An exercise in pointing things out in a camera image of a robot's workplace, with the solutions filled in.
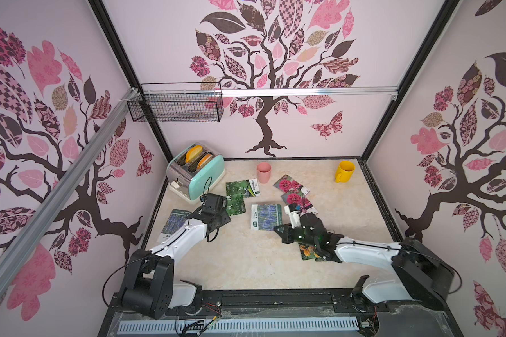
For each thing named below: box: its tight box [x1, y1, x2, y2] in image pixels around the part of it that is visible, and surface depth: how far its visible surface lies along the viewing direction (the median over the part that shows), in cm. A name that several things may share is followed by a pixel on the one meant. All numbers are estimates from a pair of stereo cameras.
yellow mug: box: [334, 160, 355, 184], surface depth 107 cm
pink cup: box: [256, 162, 272, 184], surface depth 106 cm
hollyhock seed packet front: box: [280, 190, 319, 216], surface depth 105 cm
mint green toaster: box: [165, 141, 227, 205], surface depth 95 cm
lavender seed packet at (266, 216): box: [250, 203, 283, 231], surface depth 87 cm
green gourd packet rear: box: [225, 178, 261, 198], surface depth 109 cm
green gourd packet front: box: [226, 193, 247, 217], surface depth 103 cm
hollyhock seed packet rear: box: [272, 174, 310, 196], surface depth 110 cm
